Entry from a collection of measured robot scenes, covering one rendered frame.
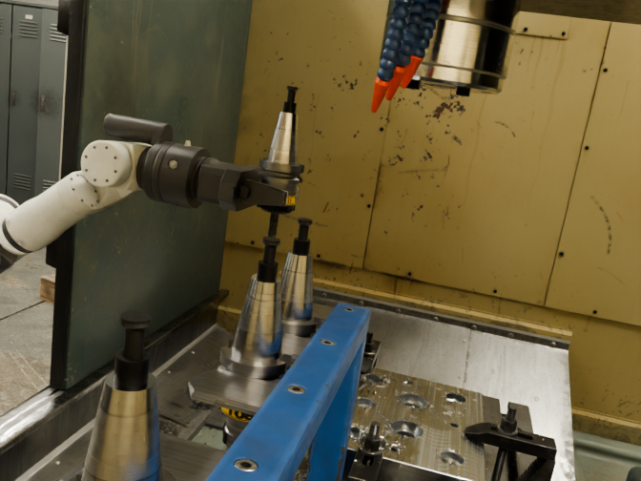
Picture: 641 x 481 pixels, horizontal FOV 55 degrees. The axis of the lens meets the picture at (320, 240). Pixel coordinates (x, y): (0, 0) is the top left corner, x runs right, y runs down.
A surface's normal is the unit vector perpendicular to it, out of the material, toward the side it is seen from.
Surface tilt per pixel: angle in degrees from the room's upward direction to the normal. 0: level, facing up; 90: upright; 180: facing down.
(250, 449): 0
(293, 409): 0
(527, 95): 90
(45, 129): 90
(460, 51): 90
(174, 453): 0
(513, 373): 24
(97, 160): 86
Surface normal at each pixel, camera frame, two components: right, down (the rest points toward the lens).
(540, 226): -0.23, 0.18
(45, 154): 0.07, 0.23
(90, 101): 0.96, 0.19
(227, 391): 0.14, -0.97
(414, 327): 0.04, -0.80
